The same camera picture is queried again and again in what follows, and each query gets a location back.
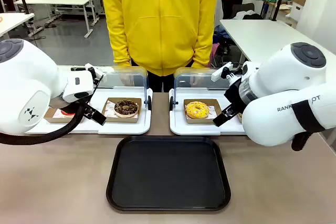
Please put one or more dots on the white storage box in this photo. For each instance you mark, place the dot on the white storage box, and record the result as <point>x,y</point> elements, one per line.
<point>295,11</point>

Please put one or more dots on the cardboard tray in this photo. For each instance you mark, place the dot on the cardboard tray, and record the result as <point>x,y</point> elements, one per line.
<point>240,119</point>
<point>123,119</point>
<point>53,119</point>
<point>202,121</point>

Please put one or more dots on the clear plastic display lid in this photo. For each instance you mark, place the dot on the clear plastic display lid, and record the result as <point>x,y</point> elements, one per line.
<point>136,82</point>

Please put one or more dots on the yellow hoodie torso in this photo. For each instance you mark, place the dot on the yellow hoodie torso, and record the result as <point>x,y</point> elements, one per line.
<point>160,19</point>

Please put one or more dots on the chocolate sprinkled donut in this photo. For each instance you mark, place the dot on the chocolate sprinkled donut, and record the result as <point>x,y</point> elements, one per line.
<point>126,108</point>

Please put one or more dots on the white cloth on chair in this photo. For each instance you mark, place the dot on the white cloth on chair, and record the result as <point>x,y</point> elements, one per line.
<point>248,14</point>

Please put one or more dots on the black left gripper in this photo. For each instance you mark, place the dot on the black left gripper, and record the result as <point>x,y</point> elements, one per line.
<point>71,105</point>

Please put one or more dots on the black trousers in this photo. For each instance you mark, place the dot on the black trousers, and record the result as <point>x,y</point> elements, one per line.
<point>160,82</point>

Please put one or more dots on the person's left hand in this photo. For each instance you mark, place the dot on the person's left hand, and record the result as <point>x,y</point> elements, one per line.
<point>199,64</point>

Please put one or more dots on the person's left forearm yellow sleeve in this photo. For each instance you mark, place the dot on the person's left forearm yellow sleeve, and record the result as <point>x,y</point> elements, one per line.
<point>203,43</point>

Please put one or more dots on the white desk with metal legs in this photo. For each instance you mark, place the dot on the white desk with metal legs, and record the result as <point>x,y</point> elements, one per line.
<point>52,1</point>

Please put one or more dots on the white printed paper liner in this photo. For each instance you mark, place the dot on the white printed paper liner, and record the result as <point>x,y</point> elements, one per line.
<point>110,111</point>
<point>212,111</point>
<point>56,113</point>

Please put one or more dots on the red glazed donut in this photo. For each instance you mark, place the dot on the red glazed donut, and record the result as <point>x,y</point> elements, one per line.
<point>67,113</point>

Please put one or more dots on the person's right forearm yellow sleeve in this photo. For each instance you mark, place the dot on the person's right forearm yellow sleeve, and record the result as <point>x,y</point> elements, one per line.
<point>119,43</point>

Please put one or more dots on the bags under side table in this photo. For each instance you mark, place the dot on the bags under side table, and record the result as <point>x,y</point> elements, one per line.
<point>223,45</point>

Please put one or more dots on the white display tray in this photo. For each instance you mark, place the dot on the white display tray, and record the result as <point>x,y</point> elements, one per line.
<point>123,128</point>
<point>199,129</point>

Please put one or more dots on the black plastic serving tray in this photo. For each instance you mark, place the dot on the black plastic serving tray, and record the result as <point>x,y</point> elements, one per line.
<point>168,174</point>

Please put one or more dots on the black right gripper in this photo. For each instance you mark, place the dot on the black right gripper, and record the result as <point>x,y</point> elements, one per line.
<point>233,95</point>

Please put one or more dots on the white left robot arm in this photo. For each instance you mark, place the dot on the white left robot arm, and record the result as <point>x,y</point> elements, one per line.
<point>26,77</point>

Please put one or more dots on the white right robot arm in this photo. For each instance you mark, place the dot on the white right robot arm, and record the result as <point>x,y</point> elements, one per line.
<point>283,82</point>

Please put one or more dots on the large white side table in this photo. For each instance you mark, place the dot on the large white side table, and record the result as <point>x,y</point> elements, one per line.
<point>262,37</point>

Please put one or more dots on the cardboard tray under yellow donut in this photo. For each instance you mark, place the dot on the cardboard tray under yellow donut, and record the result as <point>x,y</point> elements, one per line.
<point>202,121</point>

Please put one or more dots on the yellow sprinkled donut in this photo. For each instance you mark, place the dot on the yellow sprinkled donut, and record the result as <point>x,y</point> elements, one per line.
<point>197,110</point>

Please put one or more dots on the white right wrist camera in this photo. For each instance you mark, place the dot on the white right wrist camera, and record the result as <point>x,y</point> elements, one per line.
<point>220,73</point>

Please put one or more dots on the person's right hand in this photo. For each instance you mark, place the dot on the person's right hand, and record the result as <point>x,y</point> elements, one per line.
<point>123,63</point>

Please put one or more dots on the cardboard tray under red donut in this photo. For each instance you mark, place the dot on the cardboard tray under red donut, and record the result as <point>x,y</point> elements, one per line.
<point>53,119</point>

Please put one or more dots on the cardboard tray under purple donut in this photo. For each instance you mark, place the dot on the cardboard tray under purple donut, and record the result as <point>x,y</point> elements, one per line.
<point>240,119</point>

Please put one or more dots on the small white table corner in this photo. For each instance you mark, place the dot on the small white table corner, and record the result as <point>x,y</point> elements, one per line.
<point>13,23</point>

